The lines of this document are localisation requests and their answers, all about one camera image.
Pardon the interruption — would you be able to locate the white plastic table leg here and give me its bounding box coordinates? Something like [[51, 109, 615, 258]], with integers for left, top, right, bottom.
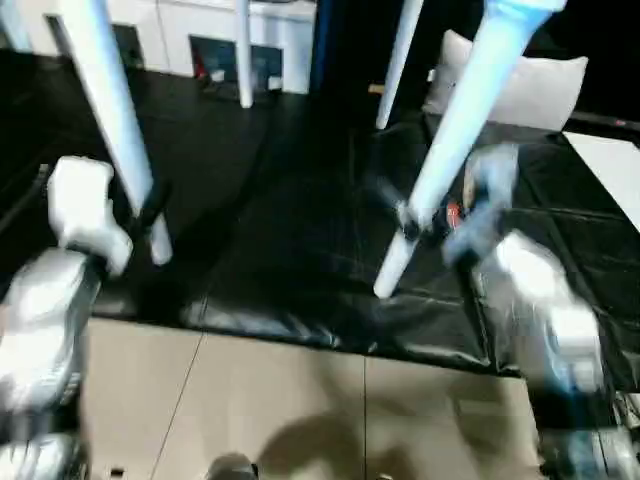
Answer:
[[234, 0, 257, 110], [69, 0, 174, 267], [373, 14, 541, 298], [374, 0, 426, 132]]

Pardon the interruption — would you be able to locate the grey cushion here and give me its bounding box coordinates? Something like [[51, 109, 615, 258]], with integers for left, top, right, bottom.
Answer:
[[422, 29, 590, 133]]

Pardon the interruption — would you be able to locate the white flat board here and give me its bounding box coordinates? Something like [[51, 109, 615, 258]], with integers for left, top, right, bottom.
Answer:
[[562, 130, 640, 217]]

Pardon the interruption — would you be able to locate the black horizontal bar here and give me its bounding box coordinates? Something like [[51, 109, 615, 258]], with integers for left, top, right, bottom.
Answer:
[[569, 112, 640, 132]]

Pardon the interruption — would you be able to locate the white cabinet with glass doors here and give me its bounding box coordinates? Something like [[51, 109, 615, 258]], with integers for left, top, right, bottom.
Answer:
[[42, 0, 316, 97]]

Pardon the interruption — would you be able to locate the black box with gold label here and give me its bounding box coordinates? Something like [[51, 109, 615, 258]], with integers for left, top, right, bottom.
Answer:
[[309, 0, 451, 117]]

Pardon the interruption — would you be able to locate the dark rounded robot body part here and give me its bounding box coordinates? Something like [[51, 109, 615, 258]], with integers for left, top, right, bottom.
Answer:
[[207, 452, 261, 480]]

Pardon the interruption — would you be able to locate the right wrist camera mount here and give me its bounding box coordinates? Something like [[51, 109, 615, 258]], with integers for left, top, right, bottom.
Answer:
[[442, 144, 521, 267]]

